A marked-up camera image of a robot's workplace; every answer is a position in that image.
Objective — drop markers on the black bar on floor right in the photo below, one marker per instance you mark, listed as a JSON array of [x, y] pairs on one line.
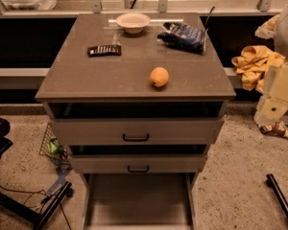
[[271, 182]]

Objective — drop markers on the drawer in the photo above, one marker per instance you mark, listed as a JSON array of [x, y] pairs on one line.
[[138, 163], [105, 132], [140, 201]]

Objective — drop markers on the blue chip bag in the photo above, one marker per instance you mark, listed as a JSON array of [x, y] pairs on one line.
[[183, 37]]

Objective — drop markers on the bottom drawer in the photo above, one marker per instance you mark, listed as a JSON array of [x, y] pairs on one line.
[[140, 201]]

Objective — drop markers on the grey drawer cabinet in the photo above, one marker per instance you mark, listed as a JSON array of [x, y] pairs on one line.
[[118, 87]]

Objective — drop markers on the orange fruit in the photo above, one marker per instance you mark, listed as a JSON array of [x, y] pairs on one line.
[[159, 77]]

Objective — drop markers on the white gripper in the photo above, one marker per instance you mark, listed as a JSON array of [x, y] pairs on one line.
[[287, 37]]

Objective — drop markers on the blue tape on floor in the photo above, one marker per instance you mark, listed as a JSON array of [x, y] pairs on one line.
[[60, 181]]

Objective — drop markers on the black snack bar wrapper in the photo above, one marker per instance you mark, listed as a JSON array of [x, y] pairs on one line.
[[104, 50]]

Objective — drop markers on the wire basket with green item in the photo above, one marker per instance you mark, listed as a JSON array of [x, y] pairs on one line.
[[52, 149]]

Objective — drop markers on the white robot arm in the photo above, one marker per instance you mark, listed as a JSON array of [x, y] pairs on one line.
[[281, 37]]

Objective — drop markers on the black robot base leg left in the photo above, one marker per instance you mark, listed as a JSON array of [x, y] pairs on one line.
[[37, 215]]

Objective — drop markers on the white paper bowl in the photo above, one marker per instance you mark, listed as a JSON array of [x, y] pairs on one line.
[[133, 22]]

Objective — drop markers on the middle drawer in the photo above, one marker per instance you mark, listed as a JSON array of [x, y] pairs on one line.
[[138, 163]]

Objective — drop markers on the yellow crumpled cloth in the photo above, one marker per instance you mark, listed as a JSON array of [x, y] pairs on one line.
[[253, 64]]

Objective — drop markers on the brown snack bag on floor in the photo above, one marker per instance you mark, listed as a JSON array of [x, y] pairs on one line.
[[277, 129]]

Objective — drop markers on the top drawer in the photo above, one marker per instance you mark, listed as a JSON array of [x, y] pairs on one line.
[[105, 132]]

